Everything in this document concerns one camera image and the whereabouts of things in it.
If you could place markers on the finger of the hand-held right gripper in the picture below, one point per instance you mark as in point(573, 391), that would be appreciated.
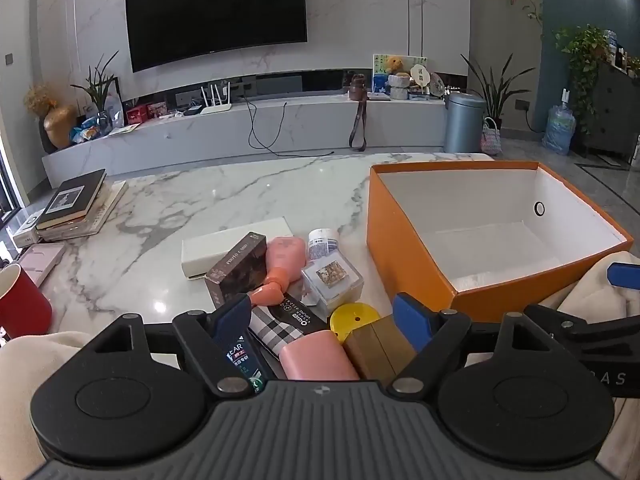
point(623, 276)
point(550, 316)

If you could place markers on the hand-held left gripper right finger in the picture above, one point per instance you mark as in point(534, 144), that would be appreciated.
point(411, 321)

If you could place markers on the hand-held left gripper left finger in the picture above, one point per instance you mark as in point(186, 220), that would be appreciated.
point(234, 316)

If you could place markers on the brown cardboard box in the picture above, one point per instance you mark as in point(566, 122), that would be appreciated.
point(380, 350)

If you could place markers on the dark blue shampoo bottle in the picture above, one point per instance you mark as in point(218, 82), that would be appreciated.
point(240, 360)

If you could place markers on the plaid glasses case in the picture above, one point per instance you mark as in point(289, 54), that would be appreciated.
point(280, 330)

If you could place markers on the orange cardboard box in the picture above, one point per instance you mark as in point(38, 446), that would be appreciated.
point(410, 260)

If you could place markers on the pink box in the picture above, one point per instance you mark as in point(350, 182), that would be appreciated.
point(315, 357)
point(37, 260)

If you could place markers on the cream fleece cloth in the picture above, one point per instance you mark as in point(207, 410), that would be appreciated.
point(20, 385)
point(590, 285)

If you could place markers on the dark brown card box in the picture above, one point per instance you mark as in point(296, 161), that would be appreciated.
point(240, 270)

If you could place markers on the yellow round lid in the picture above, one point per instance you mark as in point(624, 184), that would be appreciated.
point(352, 320)

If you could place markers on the long white box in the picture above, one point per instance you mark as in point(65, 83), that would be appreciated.
point(225, 250)

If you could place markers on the pink plastic bottle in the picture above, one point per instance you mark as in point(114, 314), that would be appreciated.
point(280, 260)

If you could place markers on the clear plastic box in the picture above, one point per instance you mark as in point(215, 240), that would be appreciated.
point(332, 280)

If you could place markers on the small white bottle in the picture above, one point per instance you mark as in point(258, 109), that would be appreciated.
point(322, 242)

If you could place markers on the blue water jug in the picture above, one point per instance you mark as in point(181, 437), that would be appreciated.
point(557, 130)

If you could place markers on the dark cabinet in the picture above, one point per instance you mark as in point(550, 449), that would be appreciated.
point(612, 110)

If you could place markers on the white marble television console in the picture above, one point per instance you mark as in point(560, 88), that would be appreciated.
point(200, 135)

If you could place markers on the woven basket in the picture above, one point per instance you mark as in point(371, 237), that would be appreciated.
point(491, 140)

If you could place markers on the grey-blue trash can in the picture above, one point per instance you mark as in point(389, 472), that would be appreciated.
point(462, 125)

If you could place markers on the black book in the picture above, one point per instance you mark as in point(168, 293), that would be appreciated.
point(70, 195)

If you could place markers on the flat pink box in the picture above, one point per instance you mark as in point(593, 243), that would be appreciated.
point(37, 260)

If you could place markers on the white router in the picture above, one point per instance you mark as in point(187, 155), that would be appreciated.
point(216, 108)

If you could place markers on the red cup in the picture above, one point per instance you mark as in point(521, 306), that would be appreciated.
point(20, 305)

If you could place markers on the long-leaf potted plant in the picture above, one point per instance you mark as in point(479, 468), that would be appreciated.
point(495, 95)

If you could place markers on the trailing pothos plant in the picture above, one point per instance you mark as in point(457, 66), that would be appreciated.
point(585, 55)

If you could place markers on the small white device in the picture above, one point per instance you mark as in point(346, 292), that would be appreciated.
point(25, 227)

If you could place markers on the grey pot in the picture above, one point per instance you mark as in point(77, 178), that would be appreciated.
point(400, 90)

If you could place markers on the snack packets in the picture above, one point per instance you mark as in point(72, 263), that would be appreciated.
point(87, 130)

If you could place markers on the decorative plate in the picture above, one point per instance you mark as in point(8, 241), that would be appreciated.
point(436, 85)

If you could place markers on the white round fan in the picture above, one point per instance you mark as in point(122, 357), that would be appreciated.
point(421, 76)

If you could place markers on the brown teddy bear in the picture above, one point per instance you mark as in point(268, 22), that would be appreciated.
point(395, 65)

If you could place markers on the gold vase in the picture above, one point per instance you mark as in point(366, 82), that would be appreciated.
point(60, 125)

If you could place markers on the green picture board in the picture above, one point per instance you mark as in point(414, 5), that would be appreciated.
point(380, 62)

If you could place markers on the green grass plant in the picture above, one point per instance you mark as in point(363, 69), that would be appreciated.
point(97, 85)

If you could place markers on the dried flowers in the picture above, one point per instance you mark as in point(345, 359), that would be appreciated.
point(40, 100)

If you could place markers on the black television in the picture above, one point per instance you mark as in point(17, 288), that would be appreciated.
point(215, 10)

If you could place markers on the brown camera bag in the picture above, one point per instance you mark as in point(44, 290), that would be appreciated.
point(357, 91)

